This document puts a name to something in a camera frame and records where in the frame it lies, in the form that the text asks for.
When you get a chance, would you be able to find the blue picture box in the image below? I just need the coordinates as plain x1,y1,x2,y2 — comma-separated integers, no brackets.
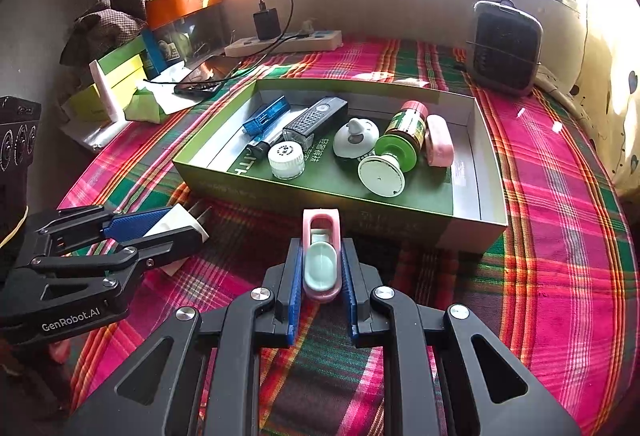
142,28,188,76

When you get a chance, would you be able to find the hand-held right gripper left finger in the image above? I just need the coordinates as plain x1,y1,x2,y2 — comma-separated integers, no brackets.
62,238,304,436

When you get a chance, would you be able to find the person's left hand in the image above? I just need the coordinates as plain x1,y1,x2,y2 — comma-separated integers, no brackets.
47,338,72,365

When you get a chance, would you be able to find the black charger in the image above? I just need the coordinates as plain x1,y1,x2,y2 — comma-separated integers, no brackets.
252,0,296,41

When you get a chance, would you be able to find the green cloth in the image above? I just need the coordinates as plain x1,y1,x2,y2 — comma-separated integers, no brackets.
124,83,173,124

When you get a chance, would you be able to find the brown checked cloth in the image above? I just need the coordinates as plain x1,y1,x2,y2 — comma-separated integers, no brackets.
60,0,148,66

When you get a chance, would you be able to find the black and silver pen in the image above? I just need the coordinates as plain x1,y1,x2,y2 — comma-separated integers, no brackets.
247,116,291,161

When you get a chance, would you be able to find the white plug adapter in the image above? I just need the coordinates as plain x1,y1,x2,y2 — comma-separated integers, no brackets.
142,201,213,277

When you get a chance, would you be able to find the white round panda case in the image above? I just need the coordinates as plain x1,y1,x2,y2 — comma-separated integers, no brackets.
332,117,379,161

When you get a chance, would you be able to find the blue transparent case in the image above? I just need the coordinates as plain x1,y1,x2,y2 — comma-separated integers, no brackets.
242,96,292,137

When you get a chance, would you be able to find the large green cardboard box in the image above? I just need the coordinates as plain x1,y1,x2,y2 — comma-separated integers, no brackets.
172,76,508,261

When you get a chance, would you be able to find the small light green box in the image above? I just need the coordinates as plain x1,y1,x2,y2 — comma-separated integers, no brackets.
95,36,148,76

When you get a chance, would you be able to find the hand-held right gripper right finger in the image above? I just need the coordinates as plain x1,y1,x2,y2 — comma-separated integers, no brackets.
341,238,583,436

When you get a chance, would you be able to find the red-lid brown bottle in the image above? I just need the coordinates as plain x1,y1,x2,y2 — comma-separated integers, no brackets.
382,100,430,151

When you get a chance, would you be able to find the yellow cardboard box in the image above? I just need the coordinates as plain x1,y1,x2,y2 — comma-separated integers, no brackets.
65,54,147,123

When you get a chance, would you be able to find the grey desktop fan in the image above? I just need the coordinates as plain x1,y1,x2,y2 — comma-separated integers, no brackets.
465,0,544,96

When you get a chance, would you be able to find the heart print curtain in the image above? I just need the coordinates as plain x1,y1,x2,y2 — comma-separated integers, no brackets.
540,0,640,201

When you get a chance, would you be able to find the glass tank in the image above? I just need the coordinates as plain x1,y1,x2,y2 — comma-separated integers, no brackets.
150,6,231,66

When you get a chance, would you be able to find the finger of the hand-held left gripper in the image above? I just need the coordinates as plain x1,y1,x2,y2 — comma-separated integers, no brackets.
27,206,173,257
20,226,203,277

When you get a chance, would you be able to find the white tube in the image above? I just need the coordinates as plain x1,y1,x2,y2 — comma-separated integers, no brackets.
89,60,126,123

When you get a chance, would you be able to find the orange tray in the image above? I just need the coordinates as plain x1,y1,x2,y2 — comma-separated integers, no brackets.
145,0,223,30

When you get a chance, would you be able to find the small white round cap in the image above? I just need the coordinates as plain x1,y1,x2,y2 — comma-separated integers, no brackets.
267,141,306,181

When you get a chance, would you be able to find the pink oval case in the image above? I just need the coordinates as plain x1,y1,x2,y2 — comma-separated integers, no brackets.
424,114,455,168

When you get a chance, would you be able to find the black smartphone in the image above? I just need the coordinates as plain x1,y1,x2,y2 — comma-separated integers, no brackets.
173,54,243,96

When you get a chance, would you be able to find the black remote control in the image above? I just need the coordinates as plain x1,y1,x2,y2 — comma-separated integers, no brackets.
281,96,349,151

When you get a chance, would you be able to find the green and white spool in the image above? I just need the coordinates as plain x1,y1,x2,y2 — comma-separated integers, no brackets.
357,131,418,197

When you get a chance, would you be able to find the black cable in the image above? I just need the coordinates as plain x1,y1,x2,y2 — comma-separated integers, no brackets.
142,30,306,89

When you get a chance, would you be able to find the white power strip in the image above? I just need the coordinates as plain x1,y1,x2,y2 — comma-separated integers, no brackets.
224,30,344,58

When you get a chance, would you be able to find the pink and mint case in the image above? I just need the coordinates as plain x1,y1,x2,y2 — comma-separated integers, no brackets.
301,208,344,304

